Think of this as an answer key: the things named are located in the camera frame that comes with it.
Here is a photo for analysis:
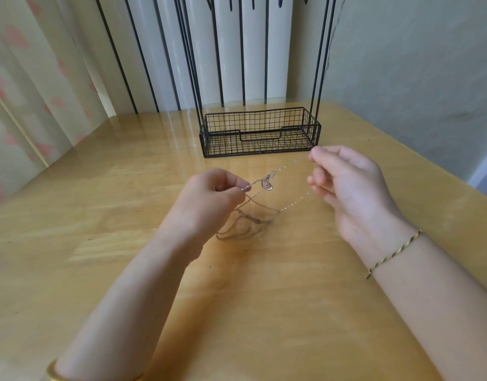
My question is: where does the pink floral curtain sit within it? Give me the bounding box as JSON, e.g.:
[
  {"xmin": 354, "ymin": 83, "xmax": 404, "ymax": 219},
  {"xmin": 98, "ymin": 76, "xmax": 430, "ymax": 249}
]
[{"xmin": 0, "ymin": 0, "xmax": 115, "ymax": 210}]

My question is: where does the person's left hand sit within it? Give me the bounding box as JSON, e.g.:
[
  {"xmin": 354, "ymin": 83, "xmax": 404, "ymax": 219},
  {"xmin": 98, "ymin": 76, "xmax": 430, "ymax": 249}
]
[{"xmin": 155, "ymin": 168, "xmax": 253, "ymax": 264}]

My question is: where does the white door frame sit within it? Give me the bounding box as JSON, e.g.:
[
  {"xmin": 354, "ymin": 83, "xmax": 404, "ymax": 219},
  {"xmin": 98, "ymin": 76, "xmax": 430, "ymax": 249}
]
[{"xmin": 466, "ymin": 141, "xmax": 487, "ymax": 197}]

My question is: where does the braided cord bracelet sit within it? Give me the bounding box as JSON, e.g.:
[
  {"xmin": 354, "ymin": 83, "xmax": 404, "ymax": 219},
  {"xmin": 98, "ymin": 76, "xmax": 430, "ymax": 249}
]
[{"xmin": 365, "ymin": 228, "xmax": 424, "ymax": 281}]

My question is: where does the person's right forearm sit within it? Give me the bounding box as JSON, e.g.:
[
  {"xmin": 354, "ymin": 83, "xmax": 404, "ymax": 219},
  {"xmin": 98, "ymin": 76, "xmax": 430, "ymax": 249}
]
[{"xmin": 369, "ymin": 236, "xmax": 487, "ymax": 381}]

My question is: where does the gold bangle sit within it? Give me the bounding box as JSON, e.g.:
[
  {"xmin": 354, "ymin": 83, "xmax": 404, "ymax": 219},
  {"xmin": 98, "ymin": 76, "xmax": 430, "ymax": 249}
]
[{"xmin": 45, "ymin": 358, "xmax": 145, "ymax": 381}]

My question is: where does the chain necklace with pendant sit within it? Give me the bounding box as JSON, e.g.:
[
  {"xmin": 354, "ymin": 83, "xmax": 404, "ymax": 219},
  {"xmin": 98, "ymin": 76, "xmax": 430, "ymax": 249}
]
[{"xmin": 215, "ymin": 146, "xmax": 326, "ymax": 242}]

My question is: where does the person's right hand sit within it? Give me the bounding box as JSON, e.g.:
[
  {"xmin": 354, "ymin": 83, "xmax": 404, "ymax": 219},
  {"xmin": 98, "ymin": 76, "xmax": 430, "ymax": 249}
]
[{"xmin": 306, "ymin": 145, "xmax": 417, "ymax": 272}]

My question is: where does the white black-striped curtain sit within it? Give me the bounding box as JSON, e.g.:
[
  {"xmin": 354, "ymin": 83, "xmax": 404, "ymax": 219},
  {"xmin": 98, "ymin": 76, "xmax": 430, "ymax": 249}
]
[{"xmin": 68, "ymin": 0, "xmax": 296, "ymax": 116}]

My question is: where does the person's left forearm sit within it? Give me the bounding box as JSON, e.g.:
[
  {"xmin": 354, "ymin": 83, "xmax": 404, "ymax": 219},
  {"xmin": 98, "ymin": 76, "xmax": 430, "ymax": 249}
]
[{"xmin": 43, "ymin": 232, "xmax": 199, "ymax": 381}]

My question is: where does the black wire jewelry rack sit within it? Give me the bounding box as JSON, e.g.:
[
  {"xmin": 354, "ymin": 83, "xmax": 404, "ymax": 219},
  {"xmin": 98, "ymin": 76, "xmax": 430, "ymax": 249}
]
[{"xmin": 172, "ymin": 0, "xmax": 348, "ymax": 159}]

